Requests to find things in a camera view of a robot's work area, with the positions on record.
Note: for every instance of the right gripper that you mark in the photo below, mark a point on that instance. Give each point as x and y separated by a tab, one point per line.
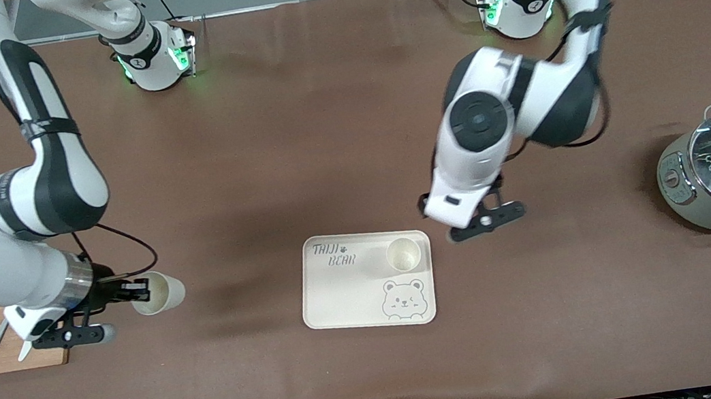
105	292

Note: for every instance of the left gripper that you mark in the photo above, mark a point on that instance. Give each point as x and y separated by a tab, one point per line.
423	204

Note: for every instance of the white paper cup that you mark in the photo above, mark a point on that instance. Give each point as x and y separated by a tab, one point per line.
404	255
168	293

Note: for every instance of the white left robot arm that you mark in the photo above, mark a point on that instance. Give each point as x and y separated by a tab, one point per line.
554	91

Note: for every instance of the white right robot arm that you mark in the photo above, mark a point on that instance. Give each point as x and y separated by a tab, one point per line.
8	273

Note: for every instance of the cream bear print tray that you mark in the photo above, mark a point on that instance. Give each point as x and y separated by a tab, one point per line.
348	303

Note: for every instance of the white plastic knife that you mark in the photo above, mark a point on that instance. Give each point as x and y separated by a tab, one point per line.
24	351

